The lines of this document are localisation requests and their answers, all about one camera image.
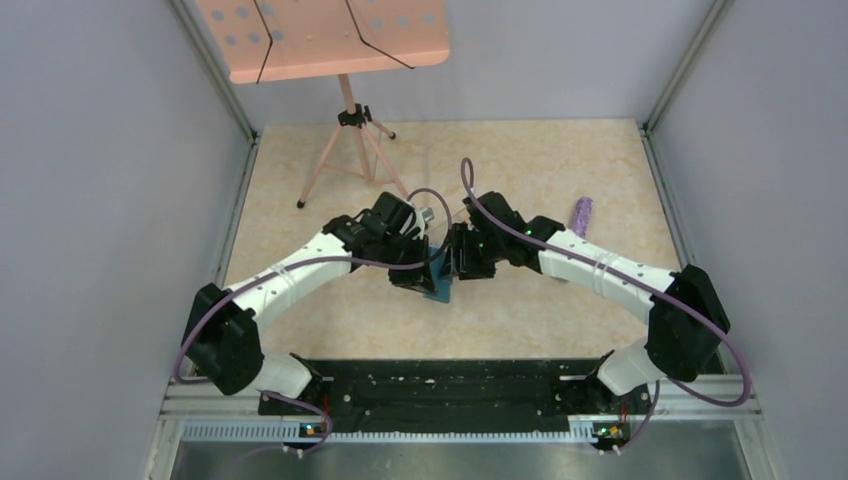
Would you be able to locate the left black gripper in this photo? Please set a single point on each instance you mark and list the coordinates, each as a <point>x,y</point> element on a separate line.
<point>419,278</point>

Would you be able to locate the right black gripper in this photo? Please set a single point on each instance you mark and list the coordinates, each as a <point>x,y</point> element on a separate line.
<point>462,236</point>

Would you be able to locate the blue card holder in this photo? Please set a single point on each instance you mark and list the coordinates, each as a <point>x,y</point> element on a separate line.
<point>442,287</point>

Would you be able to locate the clear plastic box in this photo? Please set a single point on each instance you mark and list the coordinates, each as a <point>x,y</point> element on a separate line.
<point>438,228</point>

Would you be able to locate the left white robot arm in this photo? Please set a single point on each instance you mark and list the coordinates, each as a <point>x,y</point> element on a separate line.
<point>223,334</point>

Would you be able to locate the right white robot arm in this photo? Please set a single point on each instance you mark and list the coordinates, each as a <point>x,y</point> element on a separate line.
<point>681,309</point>

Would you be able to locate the purple glitter cylinder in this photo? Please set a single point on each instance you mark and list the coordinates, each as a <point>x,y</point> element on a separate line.
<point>581,216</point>

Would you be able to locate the pink music stand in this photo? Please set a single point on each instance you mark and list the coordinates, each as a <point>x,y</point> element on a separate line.
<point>272,41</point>

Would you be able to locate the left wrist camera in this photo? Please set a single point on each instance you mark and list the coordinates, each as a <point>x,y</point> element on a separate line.
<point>423,217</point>

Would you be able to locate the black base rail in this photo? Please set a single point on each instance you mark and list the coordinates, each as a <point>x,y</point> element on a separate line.
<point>465,396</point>

